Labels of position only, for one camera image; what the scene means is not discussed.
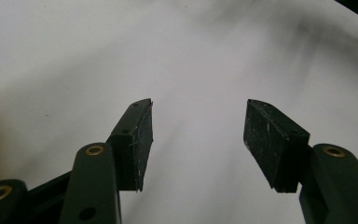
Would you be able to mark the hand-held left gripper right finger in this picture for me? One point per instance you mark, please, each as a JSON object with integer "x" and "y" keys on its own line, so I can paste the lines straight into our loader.
{"x": 273, "y": 146}

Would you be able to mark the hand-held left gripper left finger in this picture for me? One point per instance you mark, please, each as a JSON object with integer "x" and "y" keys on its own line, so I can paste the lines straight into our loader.
{"x": 133, "y": 146}

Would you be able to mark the white table sheet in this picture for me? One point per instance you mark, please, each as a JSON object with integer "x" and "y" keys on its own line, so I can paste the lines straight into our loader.
{"x": 199, "y": 62}

